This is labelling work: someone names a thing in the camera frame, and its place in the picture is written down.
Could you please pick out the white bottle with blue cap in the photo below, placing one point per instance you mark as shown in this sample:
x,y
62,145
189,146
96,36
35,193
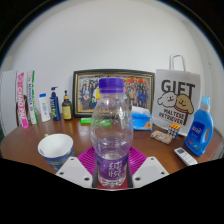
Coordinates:
x,y
44,110

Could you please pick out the pink tall box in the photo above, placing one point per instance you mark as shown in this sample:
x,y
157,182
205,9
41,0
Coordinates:
x,y
22,100

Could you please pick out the blue tissue pack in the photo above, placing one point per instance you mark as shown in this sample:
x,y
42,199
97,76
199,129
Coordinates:
x,y
141,120

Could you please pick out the framed group photo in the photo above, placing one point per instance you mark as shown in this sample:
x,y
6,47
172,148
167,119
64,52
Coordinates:
x,y
140,86

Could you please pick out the blue detergent bottle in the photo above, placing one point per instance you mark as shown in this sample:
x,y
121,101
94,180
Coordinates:
x,y
199,133

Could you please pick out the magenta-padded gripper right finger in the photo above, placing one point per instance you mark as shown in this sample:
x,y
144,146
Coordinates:
x,y
148,170

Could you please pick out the white tall box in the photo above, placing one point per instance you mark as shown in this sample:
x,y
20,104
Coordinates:
x,y
32,96

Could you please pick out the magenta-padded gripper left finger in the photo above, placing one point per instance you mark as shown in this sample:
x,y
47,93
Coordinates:
x,y
75,171

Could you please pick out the amber pump bottle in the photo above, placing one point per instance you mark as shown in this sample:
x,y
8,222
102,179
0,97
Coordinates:
x,y
67,110

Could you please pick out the white paper gift bag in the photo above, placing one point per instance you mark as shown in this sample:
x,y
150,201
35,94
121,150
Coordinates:
x,y
176,96

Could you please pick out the white blue-patterned mug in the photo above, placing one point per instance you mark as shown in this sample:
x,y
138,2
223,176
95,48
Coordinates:
x,y
55,148

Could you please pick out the white refrigerator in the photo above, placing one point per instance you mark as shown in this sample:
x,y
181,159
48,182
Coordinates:
x,y
7,100

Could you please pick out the white remote control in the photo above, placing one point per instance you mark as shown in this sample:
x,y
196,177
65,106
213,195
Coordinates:
x,y
185,156

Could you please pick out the clear purple-capped water bottle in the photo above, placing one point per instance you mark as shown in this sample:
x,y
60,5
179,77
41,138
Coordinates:
x,y
111,133

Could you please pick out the small patterned snack pack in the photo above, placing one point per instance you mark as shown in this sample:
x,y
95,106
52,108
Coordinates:
x,y
161,137

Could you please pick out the colourful puzzle cube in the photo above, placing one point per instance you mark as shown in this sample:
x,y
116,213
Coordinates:
x,y
174,130

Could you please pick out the dark blue pump bottle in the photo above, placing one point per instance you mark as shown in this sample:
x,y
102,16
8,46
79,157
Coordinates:
x,y
55,108

